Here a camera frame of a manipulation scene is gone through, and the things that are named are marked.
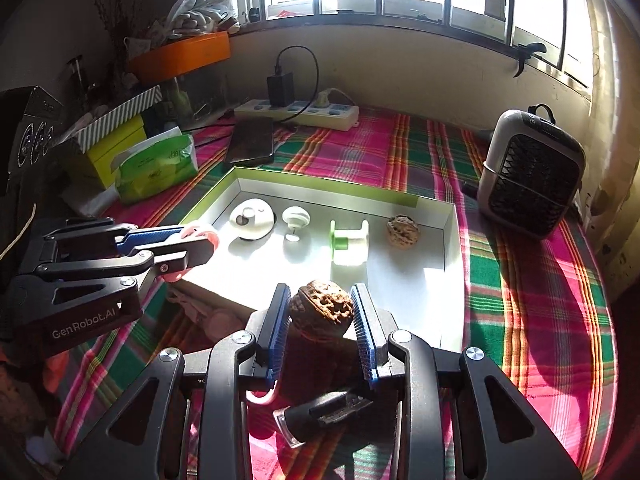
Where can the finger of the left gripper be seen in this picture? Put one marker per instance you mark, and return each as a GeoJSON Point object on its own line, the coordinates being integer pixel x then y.
{"type": "Point", "coordinates": [59, 240]}
{"type": "Point", "coordinates": [144, 263]}

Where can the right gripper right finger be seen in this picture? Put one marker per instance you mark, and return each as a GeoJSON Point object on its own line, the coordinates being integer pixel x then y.
{"type": "Point", "coordinates": [497, 432]}

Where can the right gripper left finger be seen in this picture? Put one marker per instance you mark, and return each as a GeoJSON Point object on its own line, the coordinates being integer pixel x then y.
{"type": "Point", "coordinates": [145, 433]}

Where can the pink cup-shaped piece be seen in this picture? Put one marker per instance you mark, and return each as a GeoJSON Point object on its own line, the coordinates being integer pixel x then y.
{"type": "Point", "coordinates": [198, 241]}

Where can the round white dome massager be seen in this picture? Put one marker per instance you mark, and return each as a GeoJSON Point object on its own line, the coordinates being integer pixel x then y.
{"type": "Point", "coordinates": [252, 219]}

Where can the small white mushroom massager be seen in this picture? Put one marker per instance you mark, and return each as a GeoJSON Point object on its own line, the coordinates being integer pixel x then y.
{"type": "Point", "coordinates": [296, 219]}

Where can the black flashlight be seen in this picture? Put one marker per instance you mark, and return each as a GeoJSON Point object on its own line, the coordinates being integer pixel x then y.
{"type": "Point", "coordinates": [299, 424]}

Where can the brown walnut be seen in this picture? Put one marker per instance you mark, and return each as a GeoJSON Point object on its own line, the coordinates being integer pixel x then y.
{"type": "Point", "coordinates": [321, 310]}
{"type": "Point", "coordinates": [402, 231]}

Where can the green white spool roller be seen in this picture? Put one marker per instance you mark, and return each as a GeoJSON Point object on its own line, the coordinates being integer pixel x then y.
{"type": "Point", "coordinates": [349, 247]}

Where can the pink white clip massager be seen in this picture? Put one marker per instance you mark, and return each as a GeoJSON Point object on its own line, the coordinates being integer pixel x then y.
{"type": "Point", "coordinates": [215, 322]}

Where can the green tissue pack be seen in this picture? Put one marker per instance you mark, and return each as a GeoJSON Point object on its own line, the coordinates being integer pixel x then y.
{"type": "Point", "coordinates": [154, 165]}

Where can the yellow box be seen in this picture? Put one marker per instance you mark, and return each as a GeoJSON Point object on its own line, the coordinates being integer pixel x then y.
{"type": "Point", "coordinates": [94, 167]}

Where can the white green cardboard box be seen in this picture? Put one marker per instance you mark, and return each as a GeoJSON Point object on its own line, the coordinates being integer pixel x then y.
{"type": "Point", "coordinates": [422, 286]}

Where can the striped white box lid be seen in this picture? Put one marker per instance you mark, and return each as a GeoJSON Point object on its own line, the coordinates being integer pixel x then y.
{"type": "Point", "coordinates": [101, 127]}

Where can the plaid pink green cloth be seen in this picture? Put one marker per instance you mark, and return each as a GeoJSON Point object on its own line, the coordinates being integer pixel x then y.
{"type": "Point", "coordinates": [538, 309]}

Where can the black smartphone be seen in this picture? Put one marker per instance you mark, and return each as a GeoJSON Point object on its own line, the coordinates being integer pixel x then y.
{"type": "Point", "coordinates": [251, 143]}

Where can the orange box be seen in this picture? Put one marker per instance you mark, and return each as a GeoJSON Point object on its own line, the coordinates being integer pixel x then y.
{"type": "Point", "coordinates": [180, 57]}

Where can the black charger adapter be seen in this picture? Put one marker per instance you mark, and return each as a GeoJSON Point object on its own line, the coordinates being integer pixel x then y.
{"type": "Point", "coordinates": [280, 87]}

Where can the white power strip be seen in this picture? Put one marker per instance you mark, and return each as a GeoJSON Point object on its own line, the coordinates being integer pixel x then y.
{"type": "Point", "coordinates": [335, 116]}

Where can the white plug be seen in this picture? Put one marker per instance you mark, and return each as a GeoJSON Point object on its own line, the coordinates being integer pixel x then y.
{"type": "Point", "coordinates": [322, 99]}

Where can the plastic bags pile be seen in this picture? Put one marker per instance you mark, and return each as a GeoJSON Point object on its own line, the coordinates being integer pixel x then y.
{"type": "Point", "coordinates": [194, 18]}

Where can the grey black mini heater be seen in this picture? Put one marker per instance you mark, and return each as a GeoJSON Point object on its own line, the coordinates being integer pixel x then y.
{"type": "Point", "coordinates": [531, 173]}

